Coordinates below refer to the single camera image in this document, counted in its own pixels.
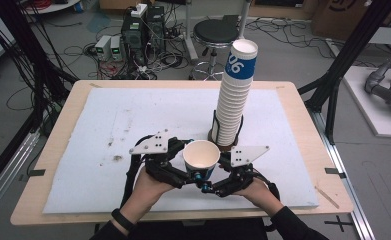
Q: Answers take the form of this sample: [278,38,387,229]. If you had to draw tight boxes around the black frame post with cables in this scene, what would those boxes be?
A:
[0,0,79,134]

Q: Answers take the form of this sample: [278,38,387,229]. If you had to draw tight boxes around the black floor cables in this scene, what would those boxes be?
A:
[245,17,335,60]

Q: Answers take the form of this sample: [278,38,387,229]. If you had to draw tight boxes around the hand-held gripper cable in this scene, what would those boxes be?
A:
[120,134,155,208]
[253,169,281,233]

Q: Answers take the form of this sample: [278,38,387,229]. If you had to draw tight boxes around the grey metal stand pole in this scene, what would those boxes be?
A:
[183,0,200,63]

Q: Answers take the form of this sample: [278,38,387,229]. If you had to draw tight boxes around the black tape strip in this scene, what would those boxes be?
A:
[324,167,348,180]
[28,168,47,178]

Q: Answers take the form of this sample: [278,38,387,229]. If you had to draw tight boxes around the black round stool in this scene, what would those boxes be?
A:
[188,18,241,81]

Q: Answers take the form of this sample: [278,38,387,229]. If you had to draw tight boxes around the white power strip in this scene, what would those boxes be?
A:
[130,3,149,19]

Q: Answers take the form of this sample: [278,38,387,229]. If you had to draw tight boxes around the grey bench power supply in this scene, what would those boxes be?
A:
[110,35,124,62]
[94,35,113,61]

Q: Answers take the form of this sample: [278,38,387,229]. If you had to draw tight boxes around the blue and white paper cup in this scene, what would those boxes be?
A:
[182,139,222,181]

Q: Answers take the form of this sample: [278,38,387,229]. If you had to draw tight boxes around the person's left hand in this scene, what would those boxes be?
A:
[119,166,176,224]

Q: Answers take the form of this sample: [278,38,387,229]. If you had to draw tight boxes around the white platform board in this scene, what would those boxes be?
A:
[342,65,391,139]

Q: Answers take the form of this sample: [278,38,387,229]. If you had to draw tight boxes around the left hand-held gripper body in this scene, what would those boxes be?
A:
[128,128,186,190]

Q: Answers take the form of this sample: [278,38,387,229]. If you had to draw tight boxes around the brown tape strip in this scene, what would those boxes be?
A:
[316,187,341,210]

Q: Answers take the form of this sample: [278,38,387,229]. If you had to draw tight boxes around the right hand-held gripper cable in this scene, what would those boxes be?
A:
[253,169,281,233]

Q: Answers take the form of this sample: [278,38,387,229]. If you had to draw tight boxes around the left hand-held gripper cable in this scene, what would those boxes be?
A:
[120,134,155,208]

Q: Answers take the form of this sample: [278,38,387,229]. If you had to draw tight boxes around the aluminium rail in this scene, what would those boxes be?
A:
[0,129,41,223]
[310,109,377,240]

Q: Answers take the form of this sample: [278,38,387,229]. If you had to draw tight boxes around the black computer tower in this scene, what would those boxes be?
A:
[120,5,166,67]

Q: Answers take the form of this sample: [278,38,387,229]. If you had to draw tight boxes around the person's right hand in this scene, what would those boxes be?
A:
[234,177,285,218]

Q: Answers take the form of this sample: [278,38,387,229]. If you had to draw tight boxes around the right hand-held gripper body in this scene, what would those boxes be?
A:
[215,145,271,198]

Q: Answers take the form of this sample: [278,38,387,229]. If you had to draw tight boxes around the brown round cup holder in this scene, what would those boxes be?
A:
[207,109,245,153]

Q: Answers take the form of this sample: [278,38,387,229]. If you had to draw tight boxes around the person's dark clothing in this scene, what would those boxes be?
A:
[134,218,268,240]

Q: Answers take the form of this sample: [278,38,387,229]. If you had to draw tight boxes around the brown cardboard box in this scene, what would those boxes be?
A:
[310,0,391,42]

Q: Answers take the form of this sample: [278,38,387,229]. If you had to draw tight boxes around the stack of nested paper cups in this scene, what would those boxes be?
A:
[215,38,260,147]

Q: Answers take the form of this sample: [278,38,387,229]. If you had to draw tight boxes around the black wristband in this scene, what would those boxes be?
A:
[110,207,137,232]

